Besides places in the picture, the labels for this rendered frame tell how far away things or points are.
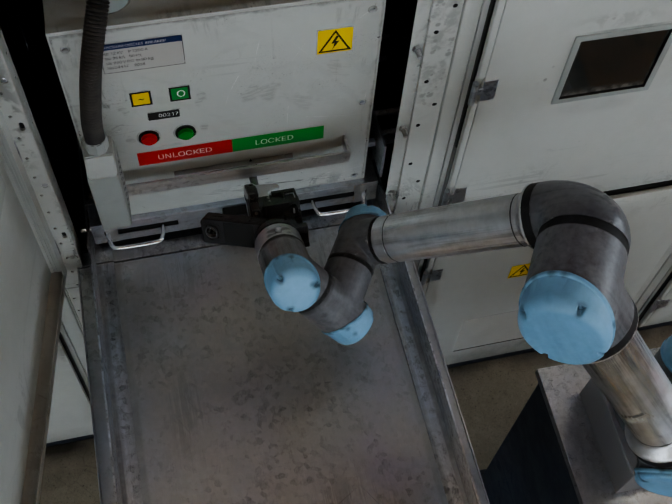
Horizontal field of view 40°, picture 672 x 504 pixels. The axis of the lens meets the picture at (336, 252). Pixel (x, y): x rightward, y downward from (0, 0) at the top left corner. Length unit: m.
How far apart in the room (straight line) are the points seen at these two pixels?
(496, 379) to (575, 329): 1.49
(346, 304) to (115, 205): 0.40
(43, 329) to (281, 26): 0.70
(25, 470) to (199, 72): 0.71
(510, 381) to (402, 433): 1.05
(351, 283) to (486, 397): 1.25
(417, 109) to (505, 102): 0.15
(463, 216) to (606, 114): 0.49
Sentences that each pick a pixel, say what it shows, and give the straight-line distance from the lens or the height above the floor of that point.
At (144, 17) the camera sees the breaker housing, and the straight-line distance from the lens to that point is 1.35.
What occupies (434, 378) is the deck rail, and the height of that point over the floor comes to 0.88.
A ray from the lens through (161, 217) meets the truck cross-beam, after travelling 1.71.
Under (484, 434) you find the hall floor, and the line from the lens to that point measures 2.54.
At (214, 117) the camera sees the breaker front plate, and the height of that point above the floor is 1.17.
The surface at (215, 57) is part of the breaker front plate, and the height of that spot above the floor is 1.30.
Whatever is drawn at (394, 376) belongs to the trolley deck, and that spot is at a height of 0.85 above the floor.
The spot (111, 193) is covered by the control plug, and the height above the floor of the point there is 1.15.
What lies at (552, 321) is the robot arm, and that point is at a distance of 1.12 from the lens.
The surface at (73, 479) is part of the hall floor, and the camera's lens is 2.50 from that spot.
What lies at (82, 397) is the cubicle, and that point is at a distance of 2.24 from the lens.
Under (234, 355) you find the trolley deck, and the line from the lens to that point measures 1.64.
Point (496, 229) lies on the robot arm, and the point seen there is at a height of 1.29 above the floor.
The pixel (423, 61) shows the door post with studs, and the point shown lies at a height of 1.28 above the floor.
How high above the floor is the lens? 2.33
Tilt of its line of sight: 59 degrees down
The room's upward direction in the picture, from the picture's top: 5 degrees clockwise
